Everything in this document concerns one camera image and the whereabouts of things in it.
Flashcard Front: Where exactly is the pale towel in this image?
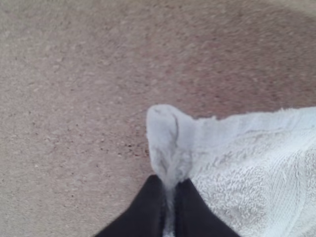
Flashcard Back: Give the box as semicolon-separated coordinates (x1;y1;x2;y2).
146;104;316;237

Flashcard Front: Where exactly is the cork mat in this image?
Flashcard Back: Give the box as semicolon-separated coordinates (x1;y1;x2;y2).
0;0;316;237

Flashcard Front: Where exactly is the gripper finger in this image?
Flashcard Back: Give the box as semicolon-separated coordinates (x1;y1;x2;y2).
172;177;240;237
95;174;167;237

